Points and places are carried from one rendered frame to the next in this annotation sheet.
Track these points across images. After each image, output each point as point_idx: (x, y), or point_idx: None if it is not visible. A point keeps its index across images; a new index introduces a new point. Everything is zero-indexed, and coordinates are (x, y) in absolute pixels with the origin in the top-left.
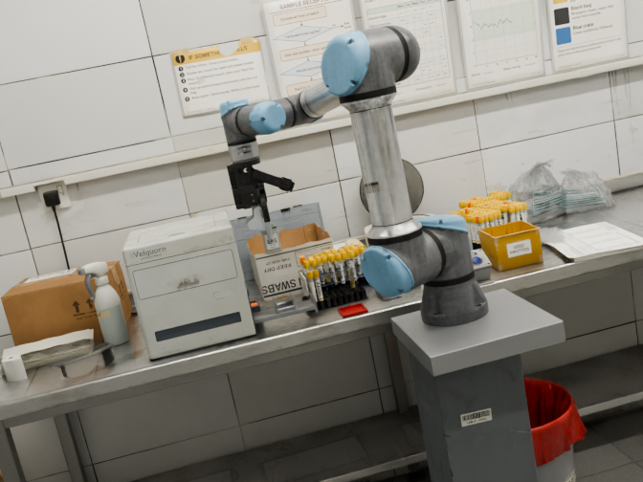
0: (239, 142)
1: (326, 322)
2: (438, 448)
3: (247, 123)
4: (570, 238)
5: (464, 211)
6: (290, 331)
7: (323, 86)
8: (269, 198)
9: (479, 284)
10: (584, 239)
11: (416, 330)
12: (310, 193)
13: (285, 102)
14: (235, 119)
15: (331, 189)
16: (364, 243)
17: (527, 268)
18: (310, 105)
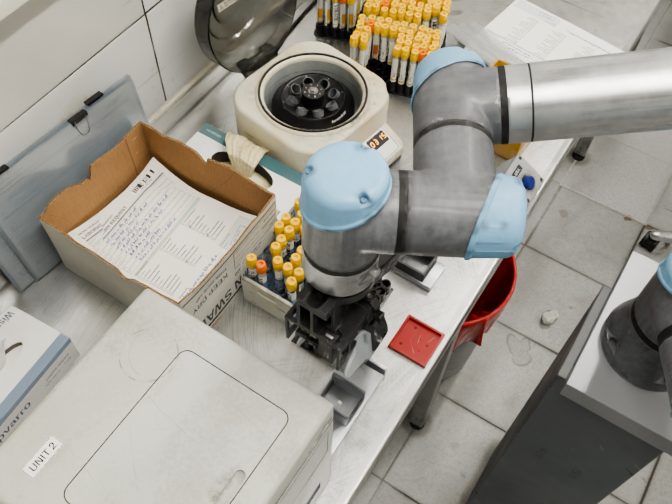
0: (370, 264)
1: (411, 391)
2: (586, 466)
3: (449, 252)
4: (525, 54)
5: (370, 29)
6: (377, 441)
7: (621, 111)
8: (36, 106)
9: (528, 210)
10: (547, 56)
11: (650, 412)
12: (104, 60)
13: (488, 144)
14: (398, 238)
15: (135, 36)
16: (187, 101)
17: (540, 145)
18: (542, 137)
